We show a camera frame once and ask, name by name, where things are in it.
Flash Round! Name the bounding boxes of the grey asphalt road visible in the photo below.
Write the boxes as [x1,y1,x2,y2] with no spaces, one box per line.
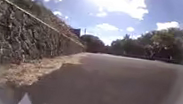
[16,43,183,104]

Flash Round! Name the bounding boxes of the dry dirt verge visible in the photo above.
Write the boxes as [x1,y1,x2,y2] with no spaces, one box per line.
[0,42,88,96]

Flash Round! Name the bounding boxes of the row of trees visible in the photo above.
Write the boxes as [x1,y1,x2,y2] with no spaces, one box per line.
[78,16,183,65]

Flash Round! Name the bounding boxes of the rough stone wall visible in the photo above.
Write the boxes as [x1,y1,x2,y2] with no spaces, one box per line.
[0,0,93,78]

